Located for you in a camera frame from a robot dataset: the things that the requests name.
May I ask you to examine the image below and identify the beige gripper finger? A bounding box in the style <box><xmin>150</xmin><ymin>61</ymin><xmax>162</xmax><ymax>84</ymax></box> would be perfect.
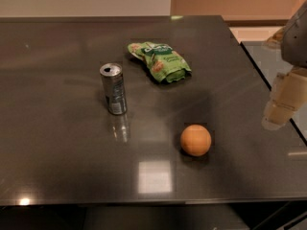
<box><xmin>265</xmin><ymin>27</ymin><xmax>285</xmax><ymax>49</ymax></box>
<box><xmin>262</xmin><ymin>66</ymin><xmax>307</xmax><ymax>130</ymax></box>

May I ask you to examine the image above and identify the silver redbull can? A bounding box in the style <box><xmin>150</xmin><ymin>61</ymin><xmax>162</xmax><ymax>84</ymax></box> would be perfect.
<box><xmin>100</xmin><ymin>63</ymin><xmax>127</xmax><ymax>115</ymax></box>

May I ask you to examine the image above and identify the grey side table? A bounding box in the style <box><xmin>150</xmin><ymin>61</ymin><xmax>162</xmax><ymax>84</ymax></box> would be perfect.
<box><xmin>240</xmin><ymin>40</ymin><xmax>307</xmax><ymax>144</ymax></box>

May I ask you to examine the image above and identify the orange fruit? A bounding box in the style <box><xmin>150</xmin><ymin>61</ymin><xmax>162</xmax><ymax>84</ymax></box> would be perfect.
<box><xmin>180</xmin><ymin>125</ymin><xmax>212</xmax><ymax>157</ymax></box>

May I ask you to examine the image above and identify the green snack bag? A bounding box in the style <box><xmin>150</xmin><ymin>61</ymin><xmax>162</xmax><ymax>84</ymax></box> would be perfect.
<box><xmin>128</xmin><ymin>42</ymin><xmax>192</xmax><ymax>83</ymax></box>

